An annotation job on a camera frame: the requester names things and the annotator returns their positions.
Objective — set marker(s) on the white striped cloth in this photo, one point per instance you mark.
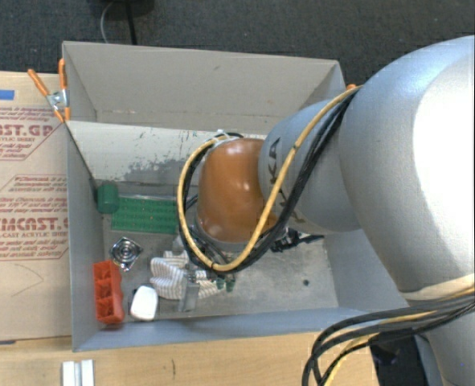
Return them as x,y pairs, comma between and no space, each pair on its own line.
167,278

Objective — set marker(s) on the white rounded plastic object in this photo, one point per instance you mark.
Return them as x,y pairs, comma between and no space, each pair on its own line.
144,303

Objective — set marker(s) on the dark green cup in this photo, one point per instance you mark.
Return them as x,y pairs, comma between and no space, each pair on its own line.
107,198

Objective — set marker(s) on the grey metal bin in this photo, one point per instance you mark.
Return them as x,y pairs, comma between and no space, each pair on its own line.
173,95

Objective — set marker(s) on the brown cardboard board red print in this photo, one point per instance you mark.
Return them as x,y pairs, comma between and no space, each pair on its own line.
28,199

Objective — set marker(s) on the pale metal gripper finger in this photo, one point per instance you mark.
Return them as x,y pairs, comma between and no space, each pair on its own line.
184,296
194,292

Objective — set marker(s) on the red-orange plastic block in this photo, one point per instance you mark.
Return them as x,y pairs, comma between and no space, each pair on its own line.
107,292

